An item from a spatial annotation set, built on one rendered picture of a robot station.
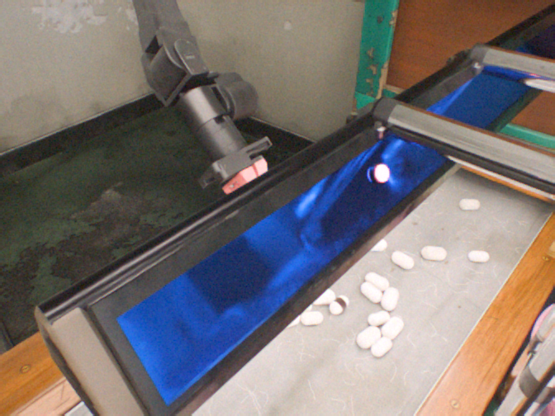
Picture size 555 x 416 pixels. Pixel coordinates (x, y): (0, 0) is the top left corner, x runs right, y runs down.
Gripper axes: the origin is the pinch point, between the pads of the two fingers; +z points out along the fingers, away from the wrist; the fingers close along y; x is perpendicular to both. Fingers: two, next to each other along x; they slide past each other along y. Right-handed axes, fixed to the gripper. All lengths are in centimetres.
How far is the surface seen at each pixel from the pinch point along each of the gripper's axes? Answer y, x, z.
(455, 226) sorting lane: 30.4, -1.8, 20.1
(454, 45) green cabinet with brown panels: 47.2, -10.7, -7.2
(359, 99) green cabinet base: 45.7, 12.7, -10.7
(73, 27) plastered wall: 58, 147, -136
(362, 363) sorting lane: -3.1, -4.1, 23.1
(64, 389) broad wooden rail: -31.5, 9.4, 4.5
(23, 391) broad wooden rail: -34.9, 10.6, 2.1
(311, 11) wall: 121, 69, -65
